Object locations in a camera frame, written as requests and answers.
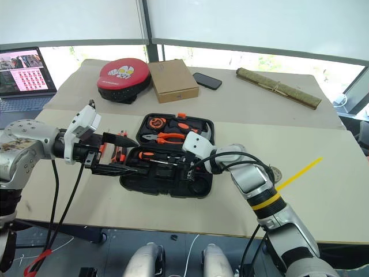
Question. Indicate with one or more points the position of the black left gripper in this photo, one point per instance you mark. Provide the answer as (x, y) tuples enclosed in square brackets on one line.
[(92, 151)]

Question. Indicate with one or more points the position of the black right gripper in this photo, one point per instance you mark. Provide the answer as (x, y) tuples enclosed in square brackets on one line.
[(192, 161)]

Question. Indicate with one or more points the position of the orange black hand tool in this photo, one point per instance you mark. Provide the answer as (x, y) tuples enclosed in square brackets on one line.
[(118, 154)]

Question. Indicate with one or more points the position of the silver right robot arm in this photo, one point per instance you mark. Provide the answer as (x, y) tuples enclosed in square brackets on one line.
[(259, 179)]

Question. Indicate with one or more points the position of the black plastic tool case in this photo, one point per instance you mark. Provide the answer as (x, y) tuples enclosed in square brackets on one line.
[(161, 181)]

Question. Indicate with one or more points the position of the orange black utility knife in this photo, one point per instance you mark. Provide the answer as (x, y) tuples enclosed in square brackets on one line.
[(180, 125)]

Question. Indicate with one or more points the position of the orange black tape measure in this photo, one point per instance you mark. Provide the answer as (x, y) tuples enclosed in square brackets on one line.
[(156, 123)]

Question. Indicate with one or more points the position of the small black floor object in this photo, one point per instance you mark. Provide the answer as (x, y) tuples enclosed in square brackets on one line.
[(174, 237)]

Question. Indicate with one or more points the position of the red black boxing pad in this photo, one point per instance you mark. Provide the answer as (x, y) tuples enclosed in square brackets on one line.
[(122, 76)]

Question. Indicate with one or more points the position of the dark table leg base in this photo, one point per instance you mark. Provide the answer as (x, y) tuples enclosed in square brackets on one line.
[(96, 234)]

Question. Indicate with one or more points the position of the brown cardboard box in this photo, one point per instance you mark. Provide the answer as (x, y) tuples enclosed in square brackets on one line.
[(174, 79)]

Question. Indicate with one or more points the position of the black smartphone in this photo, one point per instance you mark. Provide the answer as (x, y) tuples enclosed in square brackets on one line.
[(207, 81)]

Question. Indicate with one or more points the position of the round metal disc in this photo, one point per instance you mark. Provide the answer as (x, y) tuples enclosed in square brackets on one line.
[(276, 174)]

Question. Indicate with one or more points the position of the silver rounded robot leg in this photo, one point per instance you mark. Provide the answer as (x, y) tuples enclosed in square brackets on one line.
[(216, 261), (145, 259)]

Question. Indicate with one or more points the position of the yellow tape strip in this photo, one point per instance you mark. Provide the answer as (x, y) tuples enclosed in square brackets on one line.
[(299, 174)]

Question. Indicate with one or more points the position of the rolled bamboo mat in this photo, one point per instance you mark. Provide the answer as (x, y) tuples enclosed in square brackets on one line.
[(276, 86)]

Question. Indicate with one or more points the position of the open laptop computer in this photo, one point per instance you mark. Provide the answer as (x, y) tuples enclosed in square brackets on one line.
[(23, 75)]

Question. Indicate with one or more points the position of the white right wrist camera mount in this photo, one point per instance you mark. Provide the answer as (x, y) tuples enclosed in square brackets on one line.
[(197, 144)]

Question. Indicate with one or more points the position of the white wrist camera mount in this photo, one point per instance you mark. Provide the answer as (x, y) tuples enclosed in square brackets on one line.
[(197, 144), (83, 124)]

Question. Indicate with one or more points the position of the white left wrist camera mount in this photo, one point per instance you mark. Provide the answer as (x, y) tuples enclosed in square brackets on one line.
[(83, 124)]

